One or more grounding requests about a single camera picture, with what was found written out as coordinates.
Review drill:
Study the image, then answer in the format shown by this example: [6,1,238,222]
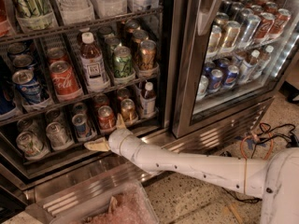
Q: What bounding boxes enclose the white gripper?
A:
[84,114,140,157]

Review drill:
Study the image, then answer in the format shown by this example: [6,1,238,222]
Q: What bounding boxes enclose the red coke can bottom shelf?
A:
[97,105,116,132]

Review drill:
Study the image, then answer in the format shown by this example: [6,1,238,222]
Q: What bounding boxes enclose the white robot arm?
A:
[84,117,299,224]

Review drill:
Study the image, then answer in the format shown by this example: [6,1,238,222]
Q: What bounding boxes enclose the blue pepsi can bottom shelf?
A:
[72,114,96,141]

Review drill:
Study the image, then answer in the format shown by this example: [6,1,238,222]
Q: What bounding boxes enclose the blue pepsi can shelf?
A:
[72,114,96,141]
[12,69,51,110]

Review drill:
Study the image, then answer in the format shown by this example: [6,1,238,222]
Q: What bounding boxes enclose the gold can bottom shelf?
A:
[121,99,137,123]

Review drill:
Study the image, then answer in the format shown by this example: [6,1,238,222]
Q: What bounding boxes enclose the red coke can behind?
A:
[93,94,109,109]

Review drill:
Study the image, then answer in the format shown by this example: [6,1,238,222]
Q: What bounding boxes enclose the silver can bottom shelf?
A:
[46,122,73,150]

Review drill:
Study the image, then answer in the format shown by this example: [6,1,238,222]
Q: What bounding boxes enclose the small bottle bottom shelf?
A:
[140,82,156,117]

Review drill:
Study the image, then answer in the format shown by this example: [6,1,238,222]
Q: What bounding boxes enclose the large red coca-cola can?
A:
[50,61,82,101]

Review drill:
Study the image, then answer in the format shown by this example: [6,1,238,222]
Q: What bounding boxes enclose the silver green can bottom left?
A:
[16,132,50,161]

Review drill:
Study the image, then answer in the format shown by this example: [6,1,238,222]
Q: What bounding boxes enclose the green can front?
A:
[113,46,134,84]

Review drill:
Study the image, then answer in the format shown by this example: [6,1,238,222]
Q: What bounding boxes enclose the blue pepsi can middle shelf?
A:
[12,69,51,110]

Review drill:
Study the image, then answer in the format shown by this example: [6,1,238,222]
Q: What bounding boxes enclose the gold can front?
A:
[138,39,156,71]

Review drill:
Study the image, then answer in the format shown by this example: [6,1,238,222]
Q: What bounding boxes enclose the iced tea bottle white cap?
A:
[80,32,109,92]

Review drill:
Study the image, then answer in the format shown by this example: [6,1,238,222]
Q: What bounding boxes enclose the clear plastic bin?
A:
[44,180,160,224]

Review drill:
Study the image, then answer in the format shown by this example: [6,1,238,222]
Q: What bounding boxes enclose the pink bubble wrap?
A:
[84,189,153,224]

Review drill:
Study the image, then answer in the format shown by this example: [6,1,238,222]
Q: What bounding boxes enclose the green striped cans tray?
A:
[12,0,57,32]

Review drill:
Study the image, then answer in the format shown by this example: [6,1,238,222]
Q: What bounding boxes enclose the orange cable loop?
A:
[239,134,275,161]

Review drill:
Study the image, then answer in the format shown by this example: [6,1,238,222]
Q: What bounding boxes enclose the black power adapter cable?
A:
[218,123,299,204]

